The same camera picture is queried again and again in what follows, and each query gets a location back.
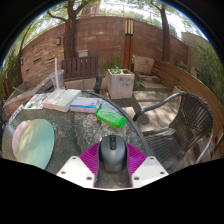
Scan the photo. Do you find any curved wooden bench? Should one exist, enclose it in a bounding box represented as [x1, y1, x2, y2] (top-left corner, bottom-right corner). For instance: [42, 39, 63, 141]
[151, 59, 224, 134]

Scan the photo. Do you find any wooden garden lamp post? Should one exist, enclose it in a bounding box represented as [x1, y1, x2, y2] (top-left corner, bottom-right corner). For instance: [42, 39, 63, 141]
[122, 13, 135, 71]

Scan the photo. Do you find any pale stone block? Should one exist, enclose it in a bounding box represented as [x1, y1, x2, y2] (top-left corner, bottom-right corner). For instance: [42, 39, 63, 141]
[133, 55, 155, 75]

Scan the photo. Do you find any green wet wipes pack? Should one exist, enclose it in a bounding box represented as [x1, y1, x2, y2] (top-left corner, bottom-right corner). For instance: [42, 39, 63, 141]
[95, 106, 128, 129]

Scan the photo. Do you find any white and blue box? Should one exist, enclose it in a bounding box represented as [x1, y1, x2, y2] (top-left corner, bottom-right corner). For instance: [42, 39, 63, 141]
[69, 96, 101, 114]

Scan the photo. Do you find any slim tree trunk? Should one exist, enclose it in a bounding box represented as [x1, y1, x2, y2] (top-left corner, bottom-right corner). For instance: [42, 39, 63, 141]
[149, 0, 173, 63]

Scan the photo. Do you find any small white flower pot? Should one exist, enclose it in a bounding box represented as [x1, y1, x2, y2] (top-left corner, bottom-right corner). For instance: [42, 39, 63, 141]
[171, 85, 184, 98]

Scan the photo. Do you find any concrete planter with plant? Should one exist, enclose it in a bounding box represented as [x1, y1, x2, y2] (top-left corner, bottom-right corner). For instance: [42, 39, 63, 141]
[107, 68, 136, 100]

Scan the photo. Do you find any white open book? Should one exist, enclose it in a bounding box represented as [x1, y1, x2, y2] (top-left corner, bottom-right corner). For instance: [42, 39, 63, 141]
[42, 88, 83, 113]

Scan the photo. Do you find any dark wooden slatted chair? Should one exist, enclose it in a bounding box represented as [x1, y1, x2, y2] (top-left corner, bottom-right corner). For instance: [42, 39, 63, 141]
[60, 55, 103, 94]

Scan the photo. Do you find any large forked tree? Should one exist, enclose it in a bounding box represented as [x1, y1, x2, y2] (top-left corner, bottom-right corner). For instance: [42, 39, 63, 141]
[46, 0, 101, 60]

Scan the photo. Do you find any clear plastic cup with straw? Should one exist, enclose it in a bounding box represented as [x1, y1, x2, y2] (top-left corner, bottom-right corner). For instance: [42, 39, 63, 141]
[49, 58, 66, 90]

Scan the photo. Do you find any brown wicker armchair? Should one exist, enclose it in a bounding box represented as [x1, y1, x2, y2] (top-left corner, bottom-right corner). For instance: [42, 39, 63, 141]
[132, 91, 216, 174]

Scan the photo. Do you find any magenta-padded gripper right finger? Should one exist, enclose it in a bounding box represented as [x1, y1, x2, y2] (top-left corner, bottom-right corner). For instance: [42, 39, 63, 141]
[124, 143, 169, 189]

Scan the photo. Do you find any black and grey computer mouse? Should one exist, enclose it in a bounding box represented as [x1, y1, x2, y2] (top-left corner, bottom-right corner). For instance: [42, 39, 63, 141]
[98, 134, 129, 173]

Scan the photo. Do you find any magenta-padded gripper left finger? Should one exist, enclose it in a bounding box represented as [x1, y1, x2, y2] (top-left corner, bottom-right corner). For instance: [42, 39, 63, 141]
[56, 142, 103, 190]

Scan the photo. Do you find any green mouse pad, pink rest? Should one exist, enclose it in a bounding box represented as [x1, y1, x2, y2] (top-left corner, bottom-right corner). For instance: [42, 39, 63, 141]
[11, 118, 56, 170]

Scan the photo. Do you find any stone raised garden bed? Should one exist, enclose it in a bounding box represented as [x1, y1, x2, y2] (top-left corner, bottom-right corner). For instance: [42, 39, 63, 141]
[3, 81, 54, 114]

